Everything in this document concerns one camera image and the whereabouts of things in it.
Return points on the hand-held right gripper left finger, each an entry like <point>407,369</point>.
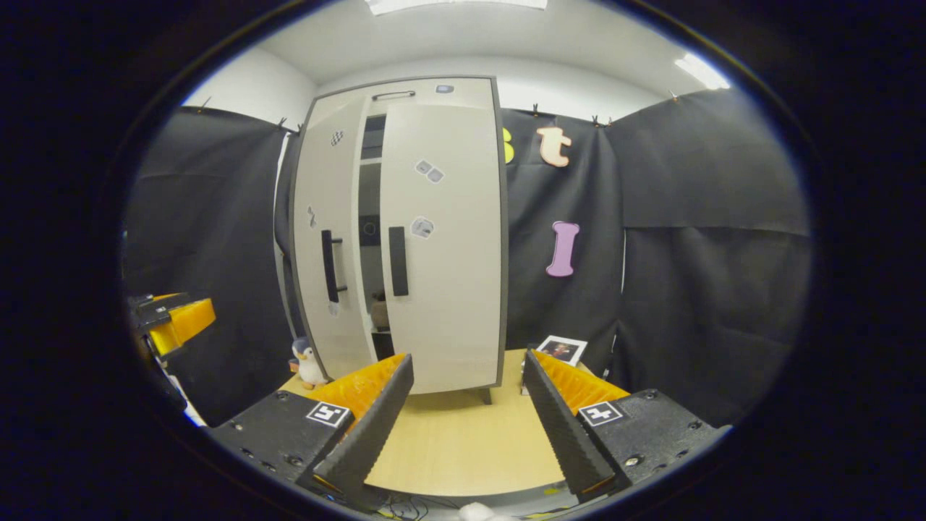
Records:
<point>376,427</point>

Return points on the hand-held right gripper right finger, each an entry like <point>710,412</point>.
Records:
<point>561,434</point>

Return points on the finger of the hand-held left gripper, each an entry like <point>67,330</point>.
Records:
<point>160,310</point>
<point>189,322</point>

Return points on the brown fuzzy shoe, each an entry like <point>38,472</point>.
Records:
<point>380,312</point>

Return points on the white cabinet door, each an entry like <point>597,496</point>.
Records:
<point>456,289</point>
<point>325,181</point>

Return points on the white shoe cabinet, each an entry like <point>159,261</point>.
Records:
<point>370,188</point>

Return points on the beige cabinet drawer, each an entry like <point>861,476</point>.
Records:
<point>466,92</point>

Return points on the white book with photo cover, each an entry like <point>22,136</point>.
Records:
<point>563,350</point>

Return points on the penguin plush toy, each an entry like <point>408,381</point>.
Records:
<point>309,365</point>

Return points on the person's white sneaker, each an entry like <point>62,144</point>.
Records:
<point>481,512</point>

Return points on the black backdrop cloth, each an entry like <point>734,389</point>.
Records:
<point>687,289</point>

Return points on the small ceiling light panel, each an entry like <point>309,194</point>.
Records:
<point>700,71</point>

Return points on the large ceiling light panel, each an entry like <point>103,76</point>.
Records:
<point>456,4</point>

